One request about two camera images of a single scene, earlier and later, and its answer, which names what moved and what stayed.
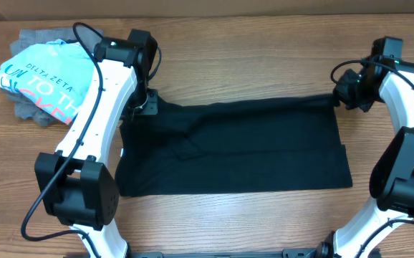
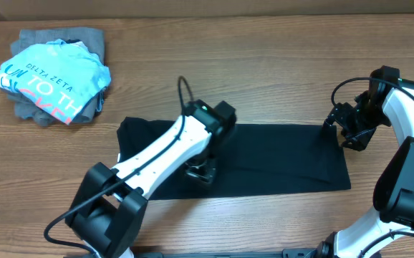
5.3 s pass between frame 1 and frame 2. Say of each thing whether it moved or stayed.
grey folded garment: stayed
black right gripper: moved
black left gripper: moved
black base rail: stayed
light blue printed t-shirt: stayed
